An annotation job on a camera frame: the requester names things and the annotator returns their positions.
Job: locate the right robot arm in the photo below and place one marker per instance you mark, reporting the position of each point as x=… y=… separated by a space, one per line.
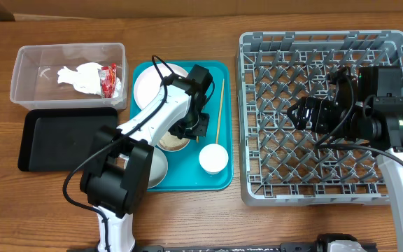
x=366 y=114

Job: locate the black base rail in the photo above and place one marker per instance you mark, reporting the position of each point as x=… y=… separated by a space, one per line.
x=324 y=242

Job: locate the clear plastic waste bin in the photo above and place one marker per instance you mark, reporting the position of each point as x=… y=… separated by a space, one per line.
x=34 y=81

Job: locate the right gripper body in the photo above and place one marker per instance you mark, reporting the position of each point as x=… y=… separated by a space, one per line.
x=327 y=120

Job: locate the black rectangular tray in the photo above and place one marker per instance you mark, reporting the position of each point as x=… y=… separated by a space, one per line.
x=58 y=140

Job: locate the grey dishwasher rack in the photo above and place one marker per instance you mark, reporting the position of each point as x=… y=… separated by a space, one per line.
x=279 y=163

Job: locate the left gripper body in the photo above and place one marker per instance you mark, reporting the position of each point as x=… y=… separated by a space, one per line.
x=191 y=125

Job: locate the red snack wrapper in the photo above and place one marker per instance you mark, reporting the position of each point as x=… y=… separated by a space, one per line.
x=107 y=78

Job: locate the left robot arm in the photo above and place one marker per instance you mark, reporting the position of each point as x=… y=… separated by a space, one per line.
x=116 y=174

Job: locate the large white plate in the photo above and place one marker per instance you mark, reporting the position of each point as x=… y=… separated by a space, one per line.
x=147 y=84

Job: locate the white napkin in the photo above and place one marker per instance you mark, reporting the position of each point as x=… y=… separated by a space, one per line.
x=85 y=79

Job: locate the grey shallow bowl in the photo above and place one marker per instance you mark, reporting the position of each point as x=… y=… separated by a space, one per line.
x=159 y=168

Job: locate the small white cup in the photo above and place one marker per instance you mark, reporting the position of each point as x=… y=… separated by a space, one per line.
x=213 y=158

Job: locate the white bowl with food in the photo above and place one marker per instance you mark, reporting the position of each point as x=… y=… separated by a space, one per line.
x=172 y=143

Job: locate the teal serving tray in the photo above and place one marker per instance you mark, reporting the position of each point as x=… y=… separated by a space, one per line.
x=184 y=168

